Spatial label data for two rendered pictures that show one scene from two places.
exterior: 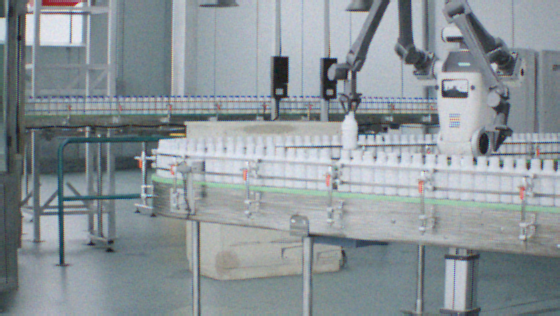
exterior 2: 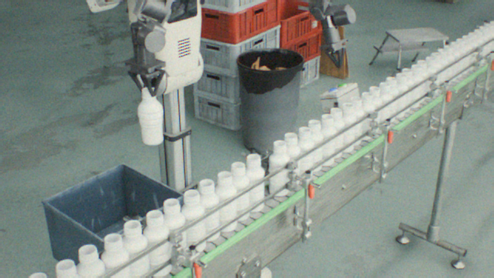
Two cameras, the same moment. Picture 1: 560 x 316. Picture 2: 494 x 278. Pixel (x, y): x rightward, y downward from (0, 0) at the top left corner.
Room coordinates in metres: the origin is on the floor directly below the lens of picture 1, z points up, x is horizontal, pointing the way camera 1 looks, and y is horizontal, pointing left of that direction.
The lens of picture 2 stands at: (4.75, 1.23, 1.95)
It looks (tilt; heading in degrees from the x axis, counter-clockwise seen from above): 27 degrees down; 269
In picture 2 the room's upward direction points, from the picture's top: straight up
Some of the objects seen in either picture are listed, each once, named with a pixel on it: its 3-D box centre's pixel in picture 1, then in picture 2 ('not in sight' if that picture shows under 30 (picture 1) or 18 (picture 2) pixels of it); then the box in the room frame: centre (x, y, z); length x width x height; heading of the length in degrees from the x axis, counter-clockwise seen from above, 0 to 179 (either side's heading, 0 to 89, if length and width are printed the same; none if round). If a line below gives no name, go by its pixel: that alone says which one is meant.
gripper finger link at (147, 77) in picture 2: (349, 104); (148, 79); (5.03, -0.29, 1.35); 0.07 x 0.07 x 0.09; 50
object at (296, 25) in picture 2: not in sight; (284, 22); (4.44, -3.60, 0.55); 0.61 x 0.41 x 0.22; 51
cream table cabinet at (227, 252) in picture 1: (263, 197); not in sight; (9.09, 0.15, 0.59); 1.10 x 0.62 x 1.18; 121
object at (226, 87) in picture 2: not in sight; (237, 72); (4.83, -3.01, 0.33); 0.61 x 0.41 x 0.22; 55
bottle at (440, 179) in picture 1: (442, 176); (365, 116); (4.34, -0.61, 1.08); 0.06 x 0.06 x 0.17
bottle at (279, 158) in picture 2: (345, 171); (279, 168); (4.66, -0.25, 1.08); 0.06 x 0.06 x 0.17
